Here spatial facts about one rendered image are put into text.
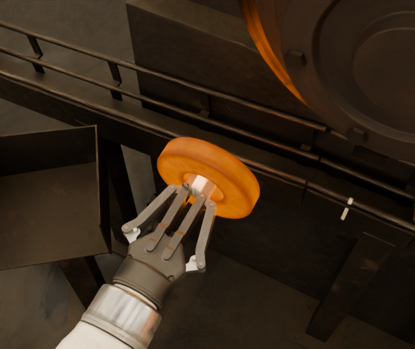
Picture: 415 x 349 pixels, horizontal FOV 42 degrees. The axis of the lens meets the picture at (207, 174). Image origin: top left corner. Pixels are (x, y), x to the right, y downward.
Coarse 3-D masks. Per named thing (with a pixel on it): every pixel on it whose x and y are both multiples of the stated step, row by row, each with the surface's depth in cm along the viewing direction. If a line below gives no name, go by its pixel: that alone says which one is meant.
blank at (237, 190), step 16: (176, 144) 75; (192, 144) 74; (208, 144) 73; (160, 160) 78; (176, 160) 75; (192, 160) 73; (208, 160) 72; (224, 160) 73; (176, 176) 80; (208, 176) 75; (224, 176) 72; (240, 176) 73; (224, 192) 76; (240, 192) 74; (256, 192) 76; (224, 208) 81; (240, 208) 78
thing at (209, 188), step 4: (208, 180) 77; (208, 184) 76; (212, 184) 76; (204, 188) 76; (208, 188) 76; (212, 188) 76; (204, 192) 76; (208, 192) 76; (212, 192) 77; (208, 196) 76; (208, 200) 75; (204, 204) 75; (204, 208) 76
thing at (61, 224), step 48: (0, 144) 99; (48, 144) 101; (96, 144) 96; (0, 192) 106; (48, 192) 105; (96, 192) 104; (0, 240) 100; (48, 240) 99; (96, 240) 98; (96, 288) 130
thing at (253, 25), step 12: (240, 0) 67; (252, 0) 66; (252, 12) 68; (252, 24) 69; (252, 36) 71; (264, 36) 70; (264, 48) 72; (276, 60) 72; (276, 72) 74; (288, 84) 75; (300, 96) 76
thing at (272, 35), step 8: (256, 0) 63; (264, 0) 63; (272, 0) 62; (280, 0) 59; (264, 8) 64; (272, 8) 63; (280, 8) 60; (264, 16) 65; (272, 16) 64; (280, 16) 61; (264, 24) 66; (272, 24) 65; (280, 24) 62; (264, 32) 67; (272, 32) 66; (272, 40) 67; (272, 48) 68; (280, 48) 68; (280, 56) 69
